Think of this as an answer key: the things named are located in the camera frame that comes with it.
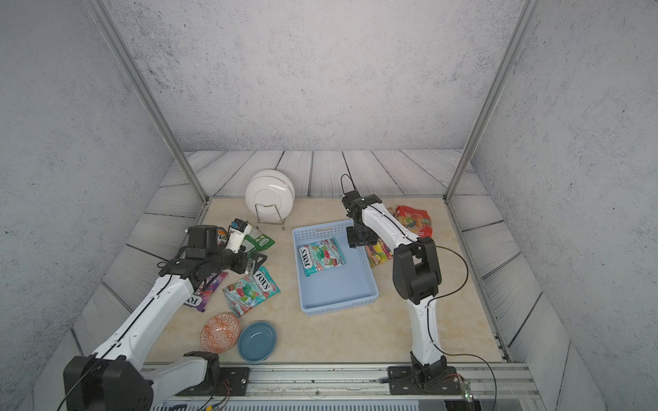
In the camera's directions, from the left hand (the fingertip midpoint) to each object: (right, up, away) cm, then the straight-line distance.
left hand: (257, 251), depth 81 cm
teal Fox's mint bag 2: (-7, -16, +7) cm, 19 cm away
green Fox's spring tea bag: (-5, +1, +22) cm, 23 cm away
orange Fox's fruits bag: (+41, -3, +20) cm, 46 cm away
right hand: (+34, +1, +12) cm, 36 cm away
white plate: (-1, +19, +21) cm, 28 cm away
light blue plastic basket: (+24, -11, +14) cm, 30 cm away
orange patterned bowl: (-12, -26, 0) cm, 28 cm away
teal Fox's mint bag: (+19, -4, +17) cm, 26 cm away
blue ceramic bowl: (+1, -28, -2) cm, 28 cm away
